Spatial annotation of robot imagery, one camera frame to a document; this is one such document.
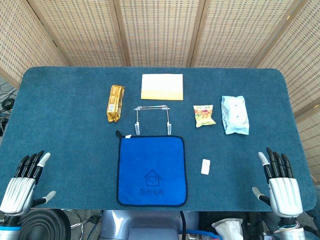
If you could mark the black round stool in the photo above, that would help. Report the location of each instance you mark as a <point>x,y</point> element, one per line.
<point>42,226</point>

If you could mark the black fabric bag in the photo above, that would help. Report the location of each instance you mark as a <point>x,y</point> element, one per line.
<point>252,225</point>

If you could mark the woven bamboo folding screen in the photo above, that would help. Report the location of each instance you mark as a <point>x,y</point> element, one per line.
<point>160,32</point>

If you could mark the small white box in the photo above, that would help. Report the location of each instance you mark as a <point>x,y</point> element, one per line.
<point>205,166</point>

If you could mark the light blue wet wipes pack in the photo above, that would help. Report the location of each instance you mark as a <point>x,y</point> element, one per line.
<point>235,115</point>

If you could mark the yellow green snack bag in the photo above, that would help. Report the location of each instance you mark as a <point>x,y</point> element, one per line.
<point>203,116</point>

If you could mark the grey blue robot torso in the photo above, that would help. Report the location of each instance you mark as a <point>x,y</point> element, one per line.
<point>140,225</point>

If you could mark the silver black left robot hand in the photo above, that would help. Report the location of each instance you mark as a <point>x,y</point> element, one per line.
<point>18,190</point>

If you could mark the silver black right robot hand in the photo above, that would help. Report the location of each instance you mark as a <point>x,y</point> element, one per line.
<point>285,195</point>

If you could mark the chrome stool base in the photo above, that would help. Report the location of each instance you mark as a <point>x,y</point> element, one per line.
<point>80,221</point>

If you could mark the white and yellow envelope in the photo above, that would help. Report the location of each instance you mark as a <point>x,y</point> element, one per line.
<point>162,86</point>

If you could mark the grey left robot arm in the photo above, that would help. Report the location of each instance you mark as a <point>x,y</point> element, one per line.
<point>7,230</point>

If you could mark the gold foil snack package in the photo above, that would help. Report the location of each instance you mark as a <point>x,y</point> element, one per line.
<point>115,102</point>

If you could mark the white plastic bag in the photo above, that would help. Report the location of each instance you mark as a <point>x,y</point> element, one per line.
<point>227,228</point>

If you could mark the blue kitchen towel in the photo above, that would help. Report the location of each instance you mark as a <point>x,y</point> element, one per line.
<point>152,160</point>

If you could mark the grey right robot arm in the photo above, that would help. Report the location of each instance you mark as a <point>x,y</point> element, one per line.
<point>291,231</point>

